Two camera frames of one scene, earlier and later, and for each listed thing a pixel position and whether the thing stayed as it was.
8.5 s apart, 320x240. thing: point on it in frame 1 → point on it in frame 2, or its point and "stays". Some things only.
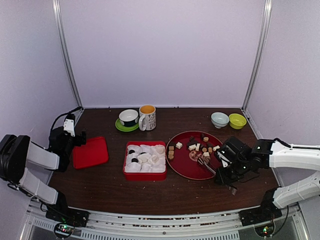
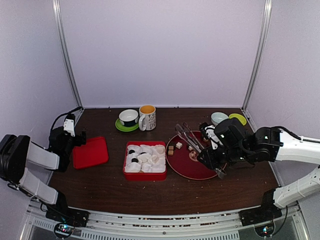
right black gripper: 224,180 → 211,162
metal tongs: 207,164 → 188,135
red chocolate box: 144,161 stays
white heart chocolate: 155,158 stays
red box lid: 95,152 stays
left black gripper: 79,141 stays
